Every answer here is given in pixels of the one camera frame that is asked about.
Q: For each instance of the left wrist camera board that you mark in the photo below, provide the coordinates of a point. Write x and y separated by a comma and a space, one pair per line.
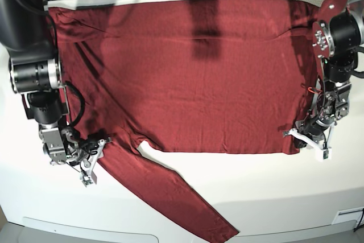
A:
322, 155

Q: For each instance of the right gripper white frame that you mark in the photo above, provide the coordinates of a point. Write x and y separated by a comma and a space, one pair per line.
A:
85, 154

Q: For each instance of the dark red long-sleeve shirt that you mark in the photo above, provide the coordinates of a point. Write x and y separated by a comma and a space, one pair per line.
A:
194, 76

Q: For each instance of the white label plate on table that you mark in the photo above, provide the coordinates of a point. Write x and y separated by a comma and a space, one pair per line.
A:
346, 215

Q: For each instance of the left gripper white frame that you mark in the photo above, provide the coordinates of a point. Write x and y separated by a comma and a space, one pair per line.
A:
301, 141

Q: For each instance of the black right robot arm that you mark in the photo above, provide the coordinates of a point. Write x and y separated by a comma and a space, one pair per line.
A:
29, 34

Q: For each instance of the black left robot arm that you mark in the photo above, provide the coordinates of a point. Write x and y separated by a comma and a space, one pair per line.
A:
337, 37

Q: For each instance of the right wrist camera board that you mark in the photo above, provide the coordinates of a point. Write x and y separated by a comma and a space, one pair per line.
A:
88, 181

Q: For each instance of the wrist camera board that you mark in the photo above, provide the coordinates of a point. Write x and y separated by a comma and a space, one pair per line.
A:
88, 181
322, 155

